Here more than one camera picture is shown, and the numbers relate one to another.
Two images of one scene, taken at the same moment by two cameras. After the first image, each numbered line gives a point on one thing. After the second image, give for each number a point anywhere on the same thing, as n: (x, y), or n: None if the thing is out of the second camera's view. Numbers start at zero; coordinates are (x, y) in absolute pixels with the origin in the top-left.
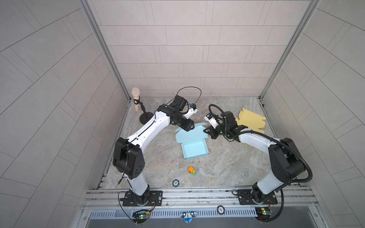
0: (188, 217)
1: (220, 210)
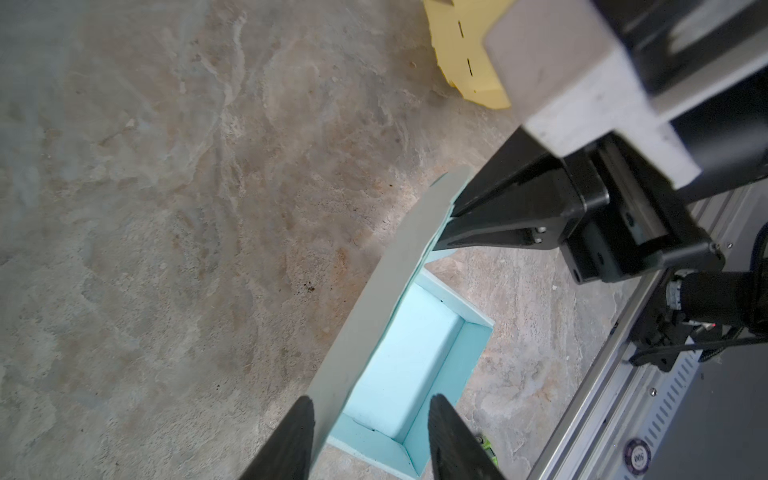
0: None
1: (637, 456)
